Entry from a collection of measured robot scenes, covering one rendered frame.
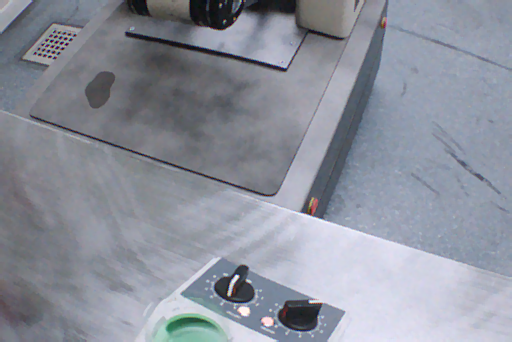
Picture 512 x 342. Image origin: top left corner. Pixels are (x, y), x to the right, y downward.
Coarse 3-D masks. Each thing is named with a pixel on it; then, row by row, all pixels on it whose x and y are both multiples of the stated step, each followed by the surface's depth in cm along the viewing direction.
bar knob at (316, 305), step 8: (288, 304) 44; (296, 304) 45; (304, 304) 45; (312, 304) 45; (320, 304) 45; (280, 312) 46; (288, 312) 45; (296, 312) 45; (304, 312) 45; (312, 312) 45; (280, 320) 45; (288, 320) 45; (296, 320) 45; (304, 320) 45; (312, 320) 45; (296, 328) 44; (304, 328) 44; (312, 328) 45
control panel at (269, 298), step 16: (208, 272) 49; (224, 272) 50; (208, 288) 47; (256, 288) 49; (272, 288) 49; (288, 288) 50; (224, 304) 46; (240, 304) 46; (256, 304) 46; (272, 304) 47; (240, 320) 44; (256, 320) 45; (272, 320) 45; (320, 320) 46; (336, 320) 47; (272, 336) 43; (288, 336) 44; (304, 336) 44; (320, 336) 44
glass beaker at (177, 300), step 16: (176, 288) 35; (192, 288) 35; (160, 304) 35; (176, 304) 36; (192, 304) 36; (208, 304) 36; (144, 320) 34; (160, 320) 36; (224, 320) 35; (144, 336) 33
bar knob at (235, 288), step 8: (240, 272) 47; (224, 280) 48; (232, 280) 46; (240, 280) 46; (216, 288) 47; (224, 288) 47; (232, 288) 46; (240, 288) 47; (248, 288) 48; (224, 296) 46; (232, 296) 46; (240, 296) 46; (248, 296) 47
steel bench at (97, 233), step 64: (0, 128) 65; (0, 192) 59; (64, 192) 59; (128, 192) 59; (192, 192) 59; (0, 256) 54; (64, 256) 55; (128, 256) 55; (192, 256) 55; (256, 256) 55; (320, 256) 55; (384, 256) 55; (0, 320) 50; (64, 320) 50; (128, 320) 51; (384, 320) 51; (448, 320) 50
